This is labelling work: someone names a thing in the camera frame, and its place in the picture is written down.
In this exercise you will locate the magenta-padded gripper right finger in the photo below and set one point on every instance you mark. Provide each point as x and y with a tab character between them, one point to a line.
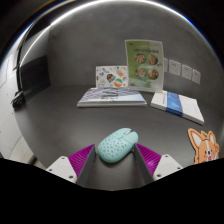
166	165

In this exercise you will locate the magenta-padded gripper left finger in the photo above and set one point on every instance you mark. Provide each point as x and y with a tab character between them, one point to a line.
60	166

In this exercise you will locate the mint green perforated computer mouse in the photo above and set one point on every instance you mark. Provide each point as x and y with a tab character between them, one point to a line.
116	146

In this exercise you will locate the white book with blue band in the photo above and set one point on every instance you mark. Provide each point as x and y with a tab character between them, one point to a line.
176	106

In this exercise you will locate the grey flat book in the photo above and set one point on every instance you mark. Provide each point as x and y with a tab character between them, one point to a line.
111	97

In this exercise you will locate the black flat monitor panel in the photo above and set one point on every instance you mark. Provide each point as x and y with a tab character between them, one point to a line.
35	76

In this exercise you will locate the green standing food poster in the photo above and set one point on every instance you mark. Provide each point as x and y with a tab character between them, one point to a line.
144	65

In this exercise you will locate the white card with colourful stickers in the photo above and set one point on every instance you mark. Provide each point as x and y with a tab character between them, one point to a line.
111	77

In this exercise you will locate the white wall socket plates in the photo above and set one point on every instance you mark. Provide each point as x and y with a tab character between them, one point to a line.
174	67

